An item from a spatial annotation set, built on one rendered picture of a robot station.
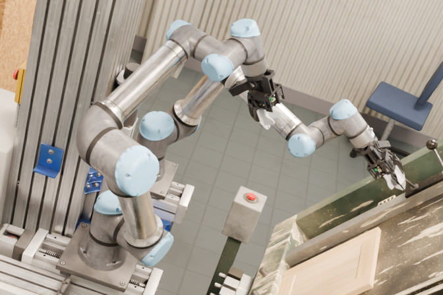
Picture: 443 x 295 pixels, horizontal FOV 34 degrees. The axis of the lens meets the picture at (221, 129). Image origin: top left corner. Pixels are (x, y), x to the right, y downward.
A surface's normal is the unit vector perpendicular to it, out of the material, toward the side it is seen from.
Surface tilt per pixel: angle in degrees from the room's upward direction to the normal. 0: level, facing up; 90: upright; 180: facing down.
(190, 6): 90
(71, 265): 0
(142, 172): 83
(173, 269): 0
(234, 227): 90
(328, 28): 90
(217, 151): 0
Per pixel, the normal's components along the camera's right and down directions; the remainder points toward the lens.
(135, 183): 0.76, 0.42
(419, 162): -0.27, 0.44
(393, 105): 0.28, -0.81
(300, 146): -0.57, 0.29
